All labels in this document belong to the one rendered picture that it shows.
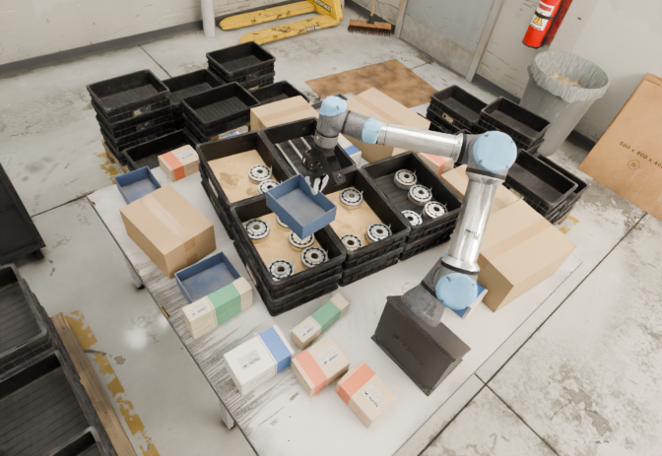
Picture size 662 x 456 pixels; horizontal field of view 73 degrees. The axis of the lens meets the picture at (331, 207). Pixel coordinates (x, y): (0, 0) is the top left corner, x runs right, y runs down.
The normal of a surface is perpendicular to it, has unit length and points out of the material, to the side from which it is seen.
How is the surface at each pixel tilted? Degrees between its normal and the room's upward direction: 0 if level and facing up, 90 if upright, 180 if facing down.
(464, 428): 0
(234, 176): 0
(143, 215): 0
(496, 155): 44
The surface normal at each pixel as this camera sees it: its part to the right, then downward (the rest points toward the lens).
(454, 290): -0.15, 0.23
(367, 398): 0.11, -0.68
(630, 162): -0.69, 0.23
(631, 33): -0.76, 0.41
